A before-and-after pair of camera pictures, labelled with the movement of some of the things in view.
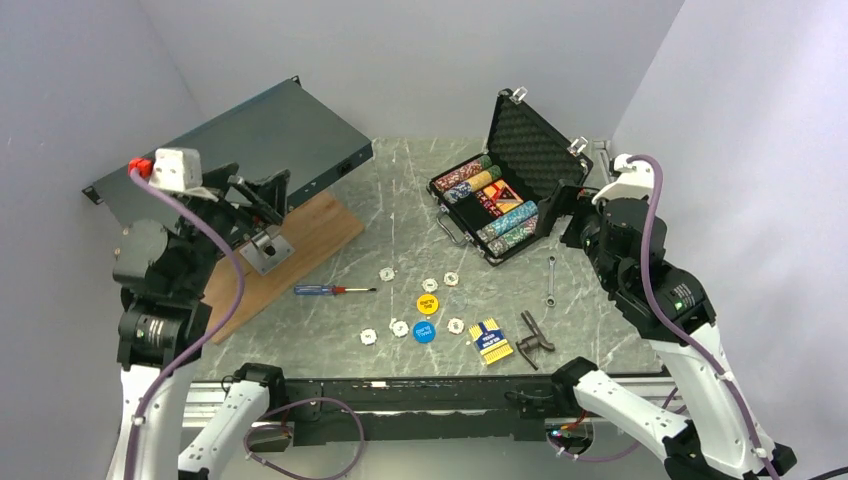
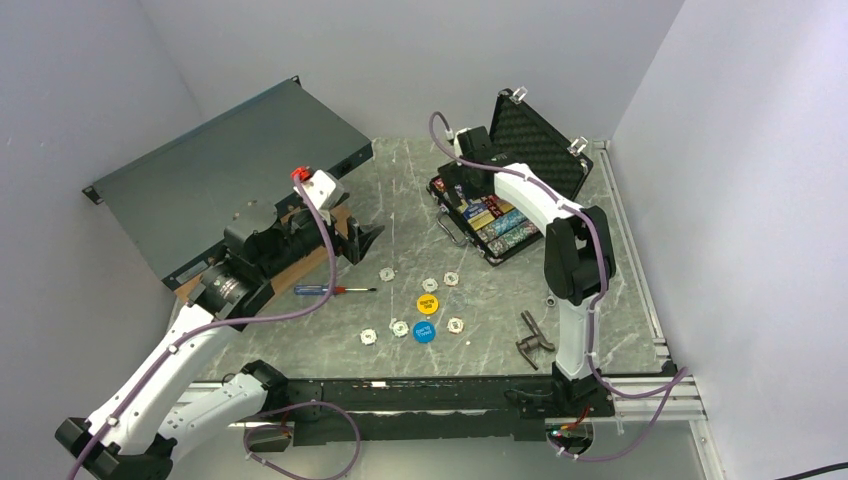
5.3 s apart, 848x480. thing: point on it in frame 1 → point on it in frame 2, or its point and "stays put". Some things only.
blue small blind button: x=424 y=332 stays put
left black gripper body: x=261 y=209 → x=347 y=245
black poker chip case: x=495 y=201 stays put
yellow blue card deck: x=490 y=341 → x=483 y=219
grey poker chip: x=429 y=285 stays put
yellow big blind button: x=427 y=304 stays put
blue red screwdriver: x=326 y=289 stays put
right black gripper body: x=575 y=199 → x=455 y=173
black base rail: x=412 y=411 stays put
